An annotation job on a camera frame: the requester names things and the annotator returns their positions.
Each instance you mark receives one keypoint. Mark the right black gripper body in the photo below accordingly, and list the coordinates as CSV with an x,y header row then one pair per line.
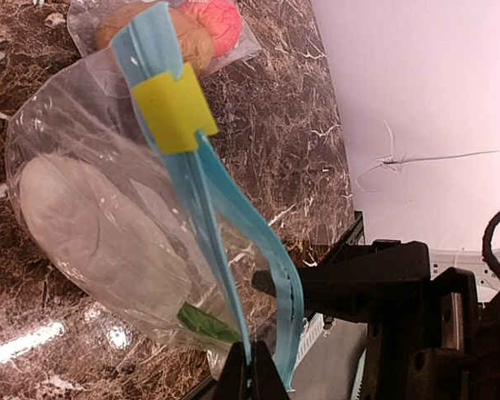
x,y
440,333

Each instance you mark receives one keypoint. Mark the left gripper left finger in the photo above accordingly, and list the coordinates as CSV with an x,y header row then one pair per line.
x,y
233,383

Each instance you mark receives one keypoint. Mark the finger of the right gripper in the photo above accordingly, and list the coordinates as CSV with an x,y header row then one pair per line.
x,y
349,293

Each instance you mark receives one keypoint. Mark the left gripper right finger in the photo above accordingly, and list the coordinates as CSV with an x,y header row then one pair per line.
x,y
265,382

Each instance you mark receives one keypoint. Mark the green toy lettuce leaf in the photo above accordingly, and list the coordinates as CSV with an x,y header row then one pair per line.
x,y
206,325

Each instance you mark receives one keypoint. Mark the white toy bun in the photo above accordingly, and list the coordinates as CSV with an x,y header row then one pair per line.
x,y
102,240

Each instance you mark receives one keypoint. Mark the red toy fruit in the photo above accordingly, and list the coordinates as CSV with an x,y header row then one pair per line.
x,y
221,19

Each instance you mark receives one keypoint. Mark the zip bag with blue zipper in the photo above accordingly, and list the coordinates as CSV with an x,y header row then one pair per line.
x,y
84,16

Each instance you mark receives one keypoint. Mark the white slotted cable duct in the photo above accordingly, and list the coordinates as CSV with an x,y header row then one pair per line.
x,y
329,369

